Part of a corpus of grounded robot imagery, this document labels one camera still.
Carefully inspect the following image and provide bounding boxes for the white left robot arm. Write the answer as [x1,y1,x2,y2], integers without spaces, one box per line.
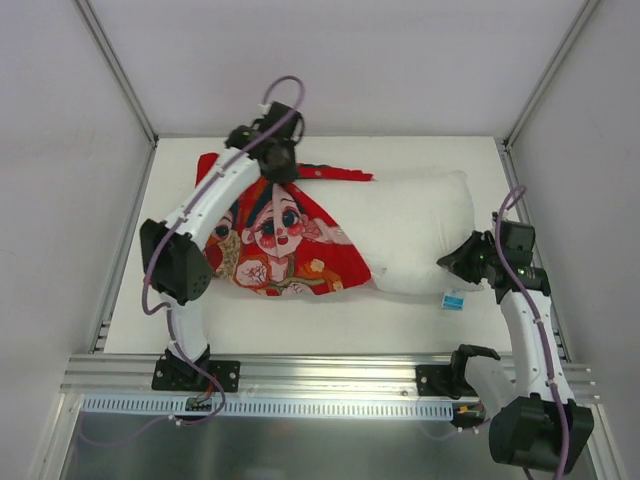
[139,102,304,390]

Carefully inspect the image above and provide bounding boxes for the red cartoon pillowcase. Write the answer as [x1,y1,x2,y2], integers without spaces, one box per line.
[204,178,371,296]

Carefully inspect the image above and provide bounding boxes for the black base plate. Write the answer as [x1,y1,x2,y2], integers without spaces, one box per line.
[151,357,241,393]
[415,364,460,399]

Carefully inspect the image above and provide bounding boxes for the aluminium frame post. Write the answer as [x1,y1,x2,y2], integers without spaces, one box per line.
[502,0,602,150]
[72,0,158,147]

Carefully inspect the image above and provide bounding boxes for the left aluminium frame post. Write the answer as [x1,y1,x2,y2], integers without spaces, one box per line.
[72,0,158,147]

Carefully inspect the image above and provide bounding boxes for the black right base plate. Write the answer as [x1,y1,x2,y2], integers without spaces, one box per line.
[415,364,460,399]

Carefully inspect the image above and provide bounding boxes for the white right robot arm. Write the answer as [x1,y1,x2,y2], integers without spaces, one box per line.
[431,221,594,479]

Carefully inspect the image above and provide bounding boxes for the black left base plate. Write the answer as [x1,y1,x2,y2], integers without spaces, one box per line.
[151,357,241,393]

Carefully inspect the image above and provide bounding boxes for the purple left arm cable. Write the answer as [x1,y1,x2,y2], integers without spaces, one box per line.
[142,74,306,426]

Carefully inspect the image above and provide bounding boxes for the aluminium mounting rail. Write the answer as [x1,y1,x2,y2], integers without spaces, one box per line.
[59,352,596,399]

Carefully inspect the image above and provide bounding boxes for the white pillow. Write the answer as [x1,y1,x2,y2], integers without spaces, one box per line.
[298,171,484,300]

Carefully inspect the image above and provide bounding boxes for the right aluminium frame post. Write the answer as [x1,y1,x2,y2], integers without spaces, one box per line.
[502,0,602,150]

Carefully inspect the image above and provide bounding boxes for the white slotted cable duct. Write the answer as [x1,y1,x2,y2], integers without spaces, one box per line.
[81,395,454,421]

